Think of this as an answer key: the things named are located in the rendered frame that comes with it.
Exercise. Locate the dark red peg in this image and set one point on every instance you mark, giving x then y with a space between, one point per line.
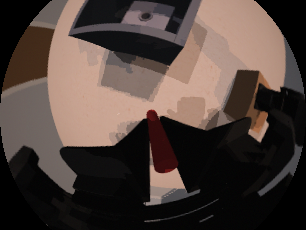
163 155

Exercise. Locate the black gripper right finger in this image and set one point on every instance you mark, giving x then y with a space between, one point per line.
195 148

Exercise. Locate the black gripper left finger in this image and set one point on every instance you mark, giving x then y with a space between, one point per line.
128 159

